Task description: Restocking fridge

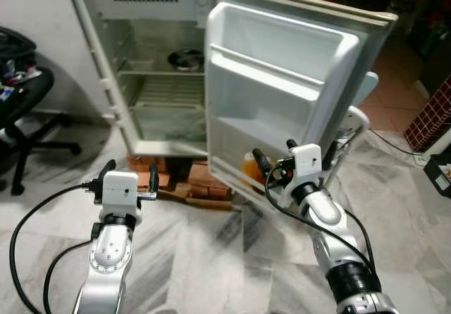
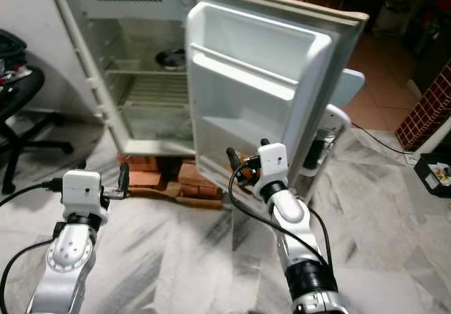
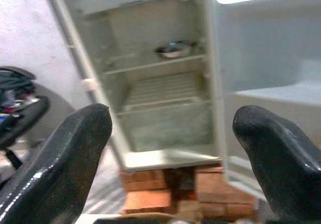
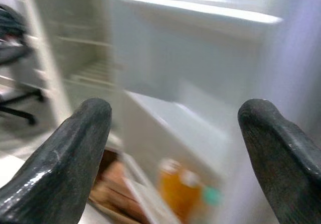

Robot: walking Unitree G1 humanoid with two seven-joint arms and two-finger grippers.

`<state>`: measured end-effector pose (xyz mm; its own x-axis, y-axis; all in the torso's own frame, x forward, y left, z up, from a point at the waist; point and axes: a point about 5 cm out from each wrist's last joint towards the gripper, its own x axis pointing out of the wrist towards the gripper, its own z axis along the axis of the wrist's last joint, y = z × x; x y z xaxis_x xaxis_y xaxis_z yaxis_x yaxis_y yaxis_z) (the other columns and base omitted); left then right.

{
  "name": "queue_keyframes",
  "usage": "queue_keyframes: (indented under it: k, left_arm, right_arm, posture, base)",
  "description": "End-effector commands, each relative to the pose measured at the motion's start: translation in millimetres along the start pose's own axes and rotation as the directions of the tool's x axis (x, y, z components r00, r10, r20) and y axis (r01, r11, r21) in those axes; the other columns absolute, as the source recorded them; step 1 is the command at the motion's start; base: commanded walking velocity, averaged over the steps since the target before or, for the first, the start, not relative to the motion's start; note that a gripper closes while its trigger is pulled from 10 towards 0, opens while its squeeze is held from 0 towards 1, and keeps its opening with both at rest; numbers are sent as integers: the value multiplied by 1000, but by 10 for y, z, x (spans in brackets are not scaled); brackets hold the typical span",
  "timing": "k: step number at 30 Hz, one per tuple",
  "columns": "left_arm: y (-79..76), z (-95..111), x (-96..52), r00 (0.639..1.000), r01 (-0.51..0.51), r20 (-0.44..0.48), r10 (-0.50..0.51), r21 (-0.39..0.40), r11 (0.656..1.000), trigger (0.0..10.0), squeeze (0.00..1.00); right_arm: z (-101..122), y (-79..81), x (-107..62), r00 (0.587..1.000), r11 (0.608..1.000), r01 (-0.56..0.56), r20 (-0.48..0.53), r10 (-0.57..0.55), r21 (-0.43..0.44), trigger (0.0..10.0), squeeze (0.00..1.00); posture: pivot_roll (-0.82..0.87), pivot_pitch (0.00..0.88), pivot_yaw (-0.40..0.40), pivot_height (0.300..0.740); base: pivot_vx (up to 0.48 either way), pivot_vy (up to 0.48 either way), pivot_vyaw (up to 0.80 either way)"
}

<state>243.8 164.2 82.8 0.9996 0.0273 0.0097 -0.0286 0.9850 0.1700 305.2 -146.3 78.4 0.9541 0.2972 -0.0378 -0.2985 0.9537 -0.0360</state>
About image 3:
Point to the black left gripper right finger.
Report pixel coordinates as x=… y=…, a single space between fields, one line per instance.
x=288 y=171

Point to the clear fridge crisper drawer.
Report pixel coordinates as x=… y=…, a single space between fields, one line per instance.
x=170 y=128

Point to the stainless steel bowl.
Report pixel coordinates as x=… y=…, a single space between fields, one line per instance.
x=173 y=52

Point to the white single door fridge body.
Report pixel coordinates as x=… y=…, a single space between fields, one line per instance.
x=155 y=30

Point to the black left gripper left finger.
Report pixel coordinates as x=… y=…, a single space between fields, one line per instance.
x=55 y=173

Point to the white ribbed crisper cover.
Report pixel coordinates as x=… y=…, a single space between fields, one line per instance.
x=165 y=88

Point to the clear glass fridge shelf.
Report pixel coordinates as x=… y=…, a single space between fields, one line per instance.
x=150 y=64

